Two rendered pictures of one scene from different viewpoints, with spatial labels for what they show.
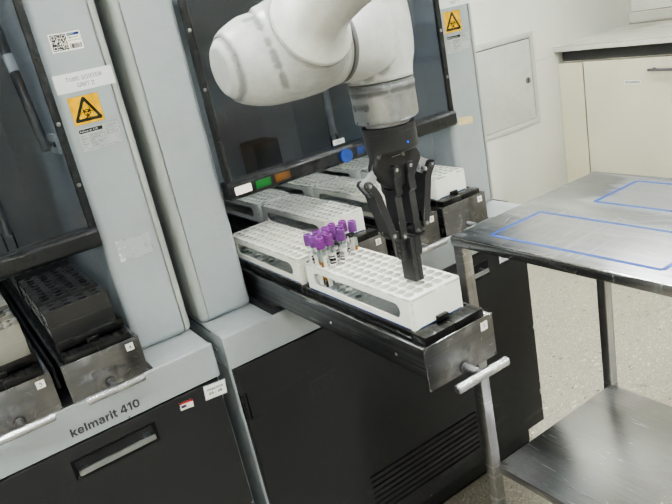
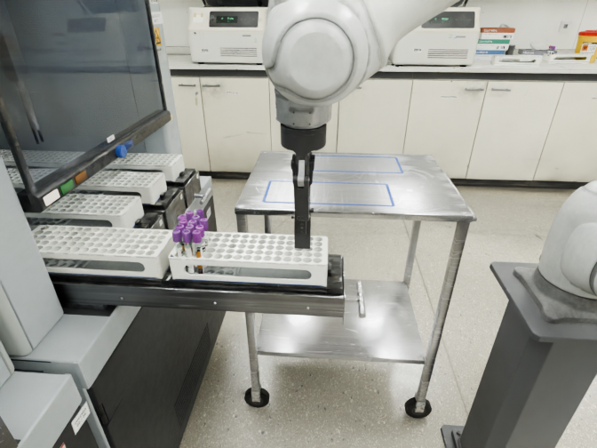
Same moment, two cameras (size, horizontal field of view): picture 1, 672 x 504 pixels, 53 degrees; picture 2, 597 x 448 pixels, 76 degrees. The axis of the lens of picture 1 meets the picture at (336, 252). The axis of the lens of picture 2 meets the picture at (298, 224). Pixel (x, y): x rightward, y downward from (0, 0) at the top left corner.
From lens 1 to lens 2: 71 cm
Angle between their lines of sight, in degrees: 51
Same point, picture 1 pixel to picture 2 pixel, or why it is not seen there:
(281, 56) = (371, 53)
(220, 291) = (39, 315)
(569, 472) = (296, 335)
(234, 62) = (351, 54)
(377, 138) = (312, 137)
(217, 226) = (25, 244)
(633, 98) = not seen: hidden behind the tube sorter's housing
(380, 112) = (322, 114)
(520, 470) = (271, 347)
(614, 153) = not seen: hidden behind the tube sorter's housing
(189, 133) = not seen: outside the picture
